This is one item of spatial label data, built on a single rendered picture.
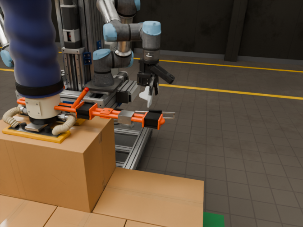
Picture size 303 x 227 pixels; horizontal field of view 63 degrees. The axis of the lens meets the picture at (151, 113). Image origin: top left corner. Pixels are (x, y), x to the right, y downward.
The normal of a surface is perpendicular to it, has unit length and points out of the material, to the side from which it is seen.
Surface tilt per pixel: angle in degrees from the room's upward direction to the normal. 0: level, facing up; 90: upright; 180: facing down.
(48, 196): 90
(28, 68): 73
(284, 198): 0
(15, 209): 0
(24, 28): 77
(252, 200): 0
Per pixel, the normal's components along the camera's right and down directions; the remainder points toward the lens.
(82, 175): -0.23, 0.43
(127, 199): 0.03, -0.89
